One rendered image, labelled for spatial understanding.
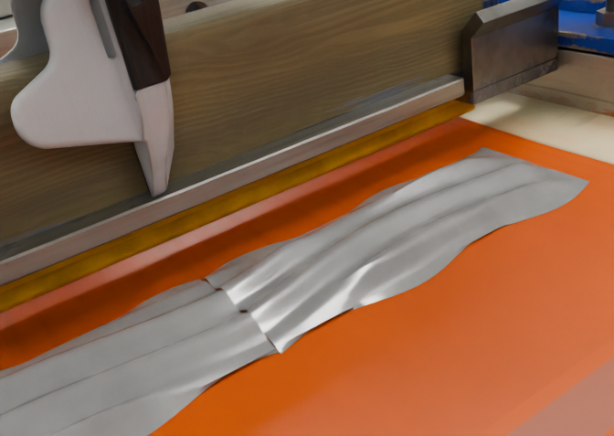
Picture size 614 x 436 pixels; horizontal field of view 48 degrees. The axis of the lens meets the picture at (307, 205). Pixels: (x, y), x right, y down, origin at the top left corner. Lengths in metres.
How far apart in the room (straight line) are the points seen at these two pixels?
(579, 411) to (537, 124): 0.23
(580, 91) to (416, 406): 0.26
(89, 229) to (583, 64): 0.29
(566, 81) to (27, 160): 0.31
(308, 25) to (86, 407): 0.19
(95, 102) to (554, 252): 0.19
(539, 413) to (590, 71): 0.25
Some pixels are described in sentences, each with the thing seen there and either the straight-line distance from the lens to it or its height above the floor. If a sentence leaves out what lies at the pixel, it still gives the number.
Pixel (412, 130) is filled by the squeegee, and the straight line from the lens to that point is 0.41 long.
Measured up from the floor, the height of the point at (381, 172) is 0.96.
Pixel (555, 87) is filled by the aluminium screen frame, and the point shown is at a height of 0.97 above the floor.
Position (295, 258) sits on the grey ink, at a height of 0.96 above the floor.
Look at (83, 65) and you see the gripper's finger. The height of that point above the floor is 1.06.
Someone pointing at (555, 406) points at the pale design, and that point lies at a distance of 0.24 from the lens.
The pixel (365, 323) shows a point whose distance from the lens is 0.27.
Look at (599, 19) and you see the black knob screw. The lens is 0.45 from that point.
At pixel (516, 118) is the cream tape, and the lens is 0.44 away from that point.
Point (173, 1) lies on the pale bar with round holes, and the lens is 0.56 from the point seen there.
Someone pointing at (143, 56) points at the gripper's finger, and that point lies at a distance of 0.27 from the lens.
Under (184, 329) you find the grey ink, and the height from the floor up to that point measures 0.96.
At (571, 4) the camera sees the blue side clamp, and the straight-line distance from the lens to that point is 0.49.
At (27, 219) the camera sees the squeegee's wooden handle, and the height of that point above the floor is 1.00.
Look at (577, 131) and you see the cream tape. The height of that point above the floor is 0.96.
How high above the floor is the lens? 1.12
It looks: 27 degrees down
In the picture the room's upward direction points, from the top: 10 degrees counter-clockwise
